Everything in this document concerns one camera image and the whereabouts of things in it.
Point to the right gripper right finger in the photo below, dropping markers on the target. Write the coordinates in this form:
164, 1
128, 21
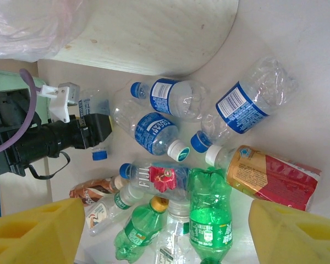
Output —
291, 239

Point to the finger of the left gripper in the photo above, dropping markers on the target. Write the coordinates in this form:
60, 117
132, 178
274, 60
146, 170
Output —
94, 137
101, 122

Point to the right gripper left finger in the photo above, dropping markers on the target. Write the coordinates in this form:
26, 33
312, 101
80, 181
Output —
30, 236

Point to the clear bottle blue label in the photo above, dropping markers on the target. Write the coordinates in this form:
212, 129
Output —
105, 107

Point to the large clear bottle white label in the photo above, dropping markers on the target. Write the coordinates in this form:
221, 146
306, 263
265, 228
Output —
86, 105

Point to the brown coffee bottle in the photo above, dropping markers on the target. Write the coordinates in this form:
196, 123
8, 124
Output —
90, 192

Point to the red gold label bottle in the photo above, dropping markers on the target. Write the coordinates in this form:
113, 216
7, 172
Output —
264, 178

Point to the clear bottle bird print label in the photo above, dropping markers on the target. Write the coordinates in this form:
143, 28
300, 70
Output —
99, 217

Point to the Fiji water bottle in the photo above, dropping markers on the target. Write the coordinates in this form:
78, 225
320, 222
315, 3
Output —
154, 178

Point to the green bottle yellow cap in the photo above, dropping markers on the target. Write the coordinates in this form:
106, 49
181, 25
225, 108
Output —
137, 233
209, 214

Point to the clear bottle green white label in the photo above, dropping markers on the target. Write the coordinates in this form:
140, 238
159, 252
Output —
167, 247

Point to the blue capped blue label bottle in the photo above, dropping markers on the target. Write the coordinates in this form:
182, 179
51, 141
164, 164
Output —
242, 110
162, 94

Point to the translucent bin liner bag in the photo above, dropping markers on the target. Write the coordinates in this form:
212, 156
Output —
22, 27

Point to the mint green case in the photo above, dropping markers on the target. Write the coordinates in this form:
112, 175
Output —
5, 79

